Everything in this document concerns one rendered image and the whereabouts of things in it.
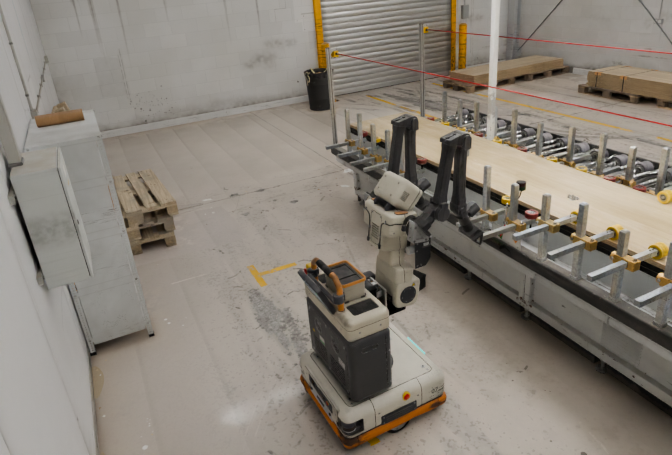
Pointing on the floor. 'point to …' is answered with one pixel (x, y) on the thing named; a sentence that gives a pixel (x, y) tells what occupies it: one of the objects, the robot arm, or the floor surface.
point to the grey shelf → (97, 233)
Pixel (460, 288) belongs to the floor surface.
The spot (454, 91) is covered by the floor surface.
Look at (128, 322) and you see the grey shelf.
